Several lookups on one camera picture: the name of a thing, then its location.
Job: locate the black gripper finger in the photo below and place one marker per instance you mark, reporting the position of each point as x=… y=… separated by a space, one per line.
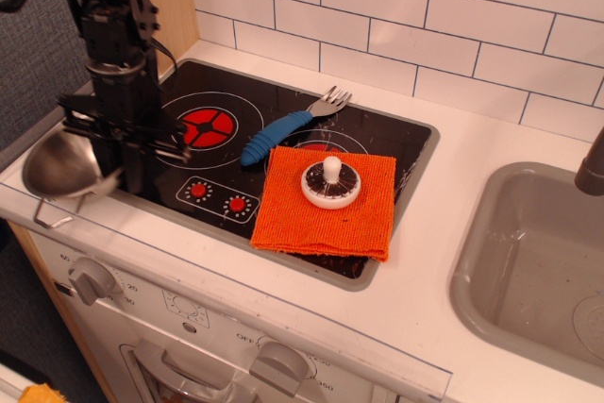
x=133 y=165

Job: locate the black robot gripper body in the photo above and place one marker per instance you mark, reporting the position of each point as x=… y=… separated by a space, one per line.
x=123 y=118

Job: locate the small stainless steel wok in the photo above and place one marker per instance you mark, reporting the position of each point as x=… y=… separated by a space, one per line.
x=62 y=165

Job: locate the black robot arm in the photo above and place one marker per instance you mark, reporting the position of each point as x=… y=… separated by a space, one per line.
x=116 y=32

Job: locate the left red stove knob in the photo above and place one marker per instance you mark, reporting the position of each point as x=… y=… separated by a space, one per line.
x=198 y=190

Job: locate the red stove knob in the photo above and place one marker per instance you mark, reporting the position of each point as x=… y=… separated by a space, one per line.
x=198 y=190
x=237 y=205

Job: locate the right red stove knob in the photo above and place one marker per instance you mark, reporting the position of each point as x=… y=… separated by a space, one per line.
x=237 y=205

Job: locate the left grey oven dial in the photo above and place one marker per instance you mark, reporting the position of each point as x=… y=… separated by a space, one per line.
x=91 y=280

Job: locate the grey oven dial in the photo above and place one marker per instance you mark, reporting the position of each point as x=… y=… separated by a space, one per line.
x=281 y=367
x=91 y=280

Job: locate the orange folded cloth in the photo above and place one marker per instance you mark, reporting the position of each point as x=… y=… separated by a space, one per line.
x=288 y=222

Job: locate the white toy mushroom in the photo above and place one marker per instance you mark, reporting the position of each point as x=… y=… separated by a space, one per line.
x=331 y=184

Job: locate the yellow patterned object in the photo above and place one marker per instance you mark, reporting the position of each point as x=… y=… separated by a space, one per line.
x=41 y=393

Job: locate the right grey oven dial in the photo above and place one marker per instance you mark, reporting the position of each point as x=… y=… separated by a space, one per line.
x=281 y=367

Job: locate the grey sink basin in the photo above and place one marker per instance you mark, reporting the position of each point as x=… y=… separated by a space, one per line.
x=529 y=278

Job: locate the grey faucet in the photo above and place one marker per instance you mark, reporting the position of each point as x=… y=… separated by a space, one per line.
x=589 y=178

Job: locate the blue handled toy fork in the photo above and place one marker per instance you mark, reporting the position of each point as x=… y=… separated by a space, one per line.
x=272 y=135

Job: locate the grey oven door handle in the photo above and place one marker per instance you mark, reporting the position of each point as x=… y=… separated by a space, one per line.
x=185 y=375

